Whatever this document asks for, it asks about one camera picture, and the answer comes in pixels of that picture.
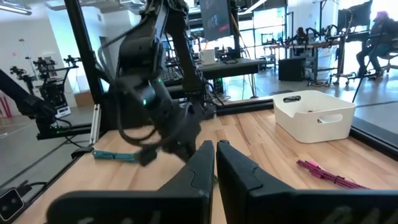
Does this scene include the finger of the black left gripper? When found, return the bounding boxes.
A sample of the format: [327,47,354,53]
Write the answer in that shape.
[169,144,193,164]
[138,144,159,167]

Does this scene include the black low camera box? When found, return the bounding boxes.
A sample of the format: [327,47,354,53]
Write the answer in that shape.
[0,187,25,222]

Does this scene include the background workbench with arms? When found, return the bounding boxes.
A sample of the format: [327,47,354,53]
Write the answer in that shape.
[260,26,346,87]

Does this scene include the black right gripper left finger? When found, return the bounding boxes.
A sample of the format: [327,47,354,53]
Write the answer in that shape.
[46,140,216,224]

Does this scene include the ceiling light strip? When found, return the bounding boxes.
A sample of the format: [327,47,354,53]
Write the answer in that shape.
[0,2,33,16]

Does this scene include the person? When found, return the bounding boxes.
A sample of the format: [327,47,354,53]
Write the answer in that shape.
[355,10,398,79]

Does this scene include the black frame clamp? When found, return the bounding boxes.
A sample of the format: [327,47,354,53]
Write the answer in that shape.
[70,146,95,160]

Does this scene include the black keyboard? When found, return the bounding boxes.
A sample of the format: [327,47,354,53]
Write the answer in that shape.
[160,66,185,88]

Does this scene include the black aluminium table frame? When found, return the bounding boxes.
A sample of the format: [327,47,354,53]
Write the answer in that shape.
[12,0,398,224]

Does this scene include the dark grey desk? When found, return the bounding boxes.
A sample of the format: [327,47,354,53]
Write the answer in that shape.
[197,57,267,80]

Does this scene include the white plastic bin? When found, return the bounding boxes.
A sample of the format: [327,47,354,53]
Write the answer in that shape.
[272,90,357,144]

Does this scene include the background robot rig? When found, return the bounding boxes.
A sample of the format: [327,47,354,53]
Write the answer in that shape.
[9,54,82,118]

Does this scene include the black computer monitor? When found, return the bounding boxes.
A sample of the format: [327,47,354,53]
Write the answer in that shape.
[198,0,234,42]

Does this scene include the white frame bracket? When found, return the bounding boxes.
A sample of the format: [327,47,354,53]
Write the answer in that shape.
[89,103,103,146]

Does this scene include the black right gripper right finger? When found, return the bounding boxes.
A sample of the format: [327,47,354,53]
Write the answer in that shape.
[216,139,398,224]

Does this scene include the black computer tower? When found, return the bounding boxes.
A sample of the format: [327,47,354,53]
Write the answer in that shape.
[277,57,307,82]

